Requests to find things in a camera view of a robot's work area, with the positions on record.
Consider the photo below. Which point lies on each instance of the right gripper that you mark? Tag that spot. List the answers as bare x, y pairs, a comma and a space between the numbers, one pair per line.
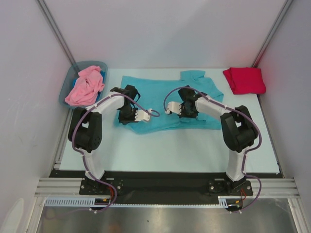
186, 112

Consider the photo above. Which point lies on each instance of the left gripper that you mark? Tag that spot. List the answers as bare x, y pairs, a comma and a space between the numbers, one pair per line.
124, 121

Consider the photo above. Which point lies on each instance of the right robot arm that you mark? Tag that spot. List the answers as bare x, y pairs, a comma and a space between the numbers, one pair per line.
241, 135

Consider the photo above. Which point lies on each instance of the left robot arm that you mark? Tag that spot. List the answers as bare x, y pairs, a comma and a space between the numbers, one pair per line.
86, 131

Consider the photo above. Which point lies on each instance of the pink t shirt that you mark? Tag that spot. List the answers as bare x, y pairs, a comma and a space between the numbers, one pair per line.
87, 87

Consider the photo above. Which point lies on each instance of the folded red t shirt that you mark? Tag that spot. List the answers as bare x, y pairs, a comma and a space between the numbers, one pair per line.
245, 80

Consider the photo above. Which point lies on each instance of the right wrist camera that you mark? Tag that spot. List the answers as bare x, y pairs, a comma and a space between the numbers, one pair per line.
174, 107

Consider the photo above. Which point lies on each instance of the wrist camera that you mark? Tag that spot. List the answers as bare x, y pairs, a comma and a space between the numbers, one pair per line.
141, 115
174, 107

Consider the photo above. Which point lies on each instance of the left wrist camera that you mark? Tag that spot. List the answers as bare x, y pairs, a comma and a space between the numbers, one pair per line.
141, 115

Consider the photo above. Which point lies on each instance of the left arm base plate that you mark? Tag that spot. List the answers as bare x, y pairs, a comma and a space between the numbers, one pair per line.
91, 187

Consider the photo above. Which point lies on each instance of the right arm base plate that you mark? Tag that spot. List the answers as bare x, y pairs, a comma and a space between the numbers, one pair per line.
227, 187

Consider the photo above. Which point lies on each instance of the aluminium front rail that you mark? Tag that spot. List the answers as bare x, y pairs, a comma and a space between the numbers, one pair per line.
70, 187

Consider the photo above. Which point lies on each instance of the left corner aluminium post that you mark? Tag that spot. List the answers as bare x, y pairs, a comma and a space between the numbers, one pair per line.
47, 14

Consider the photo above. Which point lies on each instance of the corner aluminium post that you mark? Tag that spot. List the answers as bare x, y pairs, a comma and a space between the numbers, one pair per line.
47, 14
272, 32

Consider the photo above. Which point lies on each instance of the left slotted cable duct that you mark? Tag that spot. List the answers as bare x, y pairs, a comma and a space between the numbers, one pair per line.
77, 202

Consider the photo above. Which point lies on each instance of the right corner aluminium post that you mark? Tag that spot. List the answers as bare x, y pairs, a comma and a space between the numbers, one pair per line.
272, 32

